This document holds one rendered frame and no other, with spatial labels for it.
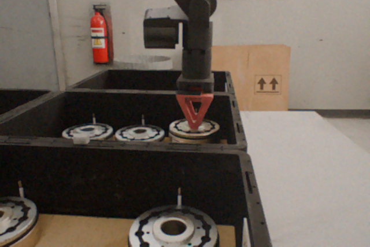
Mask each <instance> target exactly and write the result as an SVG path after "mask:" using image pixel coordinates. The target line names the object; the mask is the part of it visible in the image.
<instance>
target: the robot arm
mask: <svg viewBox="0 0 370 247"><path fill-rule="evenodd" d="M174 1H175V2H176V3H177V4H178V5H171V7H168V8H150V9H147V10H146V11H145V15H144V19H143V41H144V47H145V49H176V45H179V23H182V47H183V49H182V74H181V75H180V77H179V78H178V80H177V81H176V87H177V90H176V99H177V100H178V102H179V104H180V106H181V108H182V110H183V113H184V115H185V117H186V120H187V121H188V124H189V126H190V128H191V129H192V130H197V129H199V127H200V125H201V122H202V119H203V118H204V115H205V113H206V112H207V109H208V107H209V105H210V103H211V101H212V99H213V94H212V93H213V83H214V78H213V73H211V70H212V49H210V48H212V38H213V22H212V21H210V16H211V15H212V14H214V13H215V11H216V8H217V0H174ZM191 102H201V103H202V105H201V107H200V109H199V112H198V114H197V115H196V114H195V113H194V109H193V106H192V103H191ZM193 120H196V121H195V122H193Z"/></svg>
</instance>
